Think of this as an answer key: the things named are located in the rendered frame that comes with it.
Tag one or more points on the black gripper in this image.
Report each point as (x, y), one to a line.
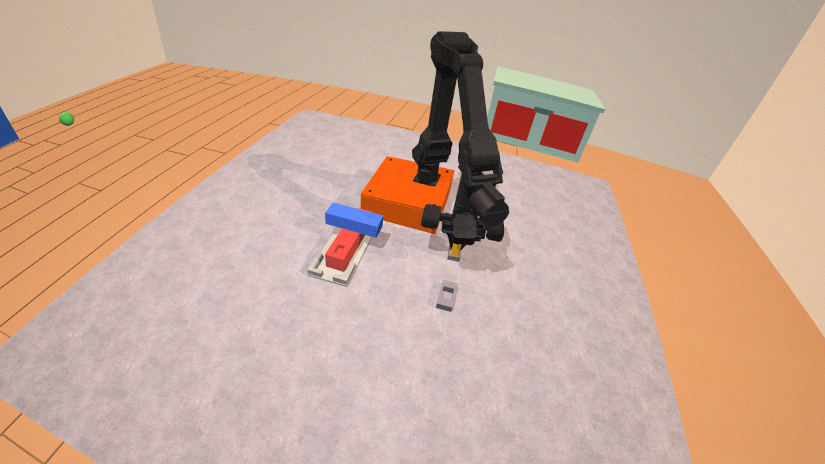
(432, 215)

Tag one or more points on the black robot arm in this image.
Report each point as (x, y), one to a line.
(455, 56)

